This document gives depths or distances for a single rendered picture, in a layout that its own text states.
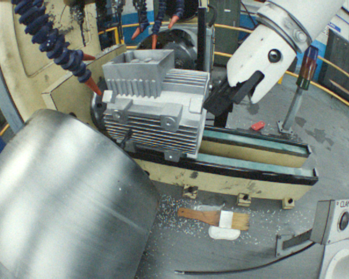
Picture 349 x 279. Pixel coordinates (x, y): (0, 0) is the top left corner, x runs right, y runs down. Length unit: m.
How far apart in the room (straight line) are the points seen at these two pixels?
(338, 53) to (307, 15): 5.45
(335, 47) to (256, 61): 5.42
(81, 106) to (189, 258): 0.44
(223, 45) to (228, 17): 0.63
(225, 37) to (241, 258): 3.40
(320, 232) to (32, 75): 0.64
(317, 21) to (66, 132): 0.30
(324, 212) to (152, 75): 0.37
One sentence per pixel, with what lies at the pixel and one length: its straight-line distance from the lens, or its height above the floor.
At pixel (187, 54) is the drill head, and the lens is 0.53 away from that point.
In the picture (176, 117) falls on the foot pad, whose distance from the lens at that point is 0.26.
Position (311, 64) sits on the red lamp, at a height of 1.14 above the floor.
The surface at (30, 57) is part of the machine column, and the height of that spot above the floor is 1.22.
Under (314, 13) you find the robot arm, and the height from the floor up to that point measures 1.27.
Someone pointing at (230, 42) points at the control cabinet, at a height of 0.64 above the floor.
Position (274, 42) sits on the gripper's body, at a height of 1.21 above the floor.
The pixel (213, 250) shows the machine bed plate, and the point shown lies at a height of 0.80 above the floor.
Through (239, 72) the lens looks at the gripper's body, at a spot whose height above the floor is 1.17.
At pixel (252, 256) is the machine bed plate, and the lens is 0.47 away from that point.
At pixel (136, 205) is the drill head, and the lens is 0.17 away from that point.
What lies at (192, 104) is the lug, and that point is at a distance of 0.27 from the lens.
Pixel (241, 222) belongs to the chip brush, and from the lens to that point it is 0.47.
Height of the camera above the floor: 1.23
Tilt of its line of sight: 46 degrees down
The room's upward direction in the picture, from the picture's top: 2 degrees counter-clockwise
